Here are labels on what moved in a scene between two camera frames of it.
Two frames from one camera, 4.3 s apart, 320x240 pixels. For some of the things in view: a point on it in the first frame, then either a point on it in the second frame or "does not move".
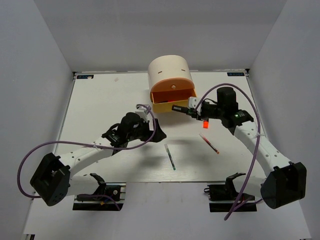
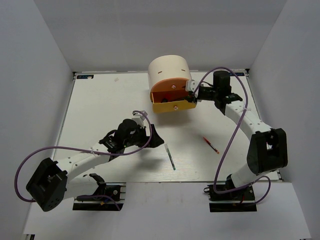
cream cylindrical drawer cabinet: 166,67 does not move
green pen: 167,149 does not move
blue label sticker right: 235,74 does not move
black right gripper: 198,117 → 194,99
